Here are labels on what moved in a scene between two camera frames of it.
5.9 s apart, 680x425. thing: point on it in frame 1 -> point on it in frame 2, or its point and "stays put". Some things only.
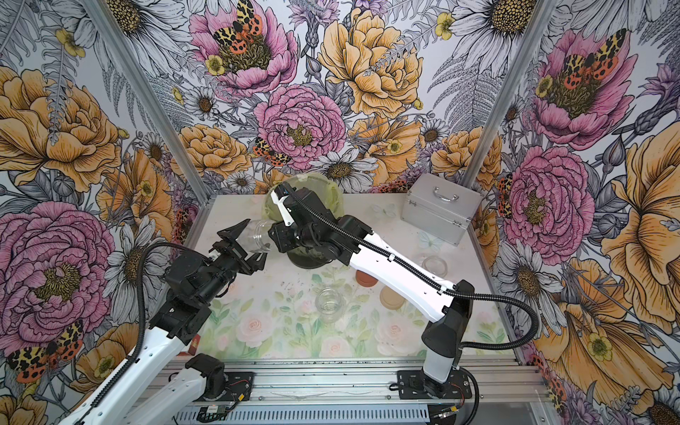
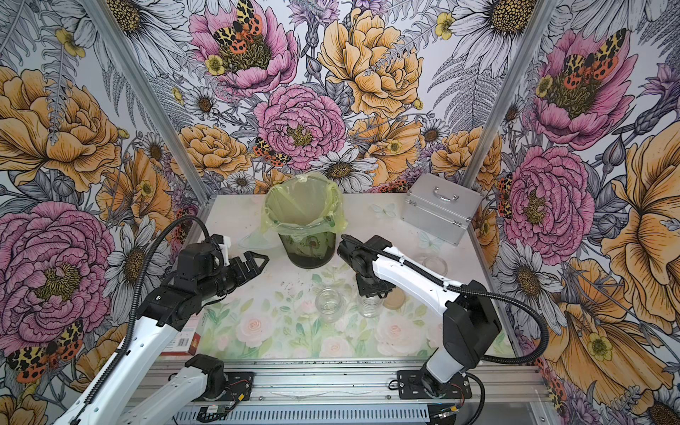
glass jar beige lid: [255, 237] -> [370, 306]
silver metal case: [441, 207] stays put
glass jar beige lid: [436, 265] stays put
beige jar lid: [390, 298] stays put
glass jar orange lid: [328, 304] stays put
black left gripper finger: [232, 233] -> [251, 264]
